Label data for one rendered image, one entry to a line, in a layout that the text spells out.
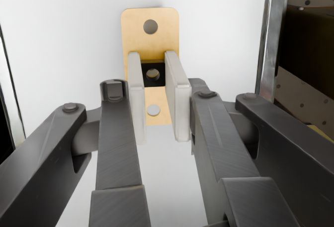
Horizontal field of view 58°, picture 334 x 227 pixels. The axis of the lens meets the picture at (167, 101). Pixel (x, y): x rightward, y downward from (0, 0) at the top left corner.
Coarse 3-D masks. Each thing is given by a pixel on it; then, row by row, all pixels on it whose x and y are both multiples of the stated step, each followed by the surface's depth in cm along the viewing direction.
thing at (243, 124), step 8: (192, 80) 17; (200, 80) 17; (192, 88) 16; (200, 88) 16; (208, 88) 15; (232, 104) 14; (192, 112) 14; (232, 112) 13; (192, 120) 14; (240, 120) 13; (248, 120) 13; (192, 128) 14; (240, 128) 13; (248, 128) 13; (256, 128) 13; (248, 136) 13; (256, 136) 13
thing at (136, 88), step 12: (132, 60) 18; (132, 72) 16; (132, 84) 14; (132, 96) 14; (144, 96) 14; (132, 108) 14; (144, 108) 14; (144, 120) 14; (144, 132) 14; (144, 144) 15
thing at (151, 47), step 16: (128, 16) 19; (144, 16) 19; (160, 16) 20; (176, 16) 20; (128, 32) 20; (144, 32) 20; (160, 32) 20; (176, 32) 20; (128, 48) 20; (144, 48) 20; (160, 48) 20; (176, 48) 20; (144, 64) 20; (160, 64) 20; (144, 80) 20; (160, 80) 20; (160, 96) 22; (160, 112) 22
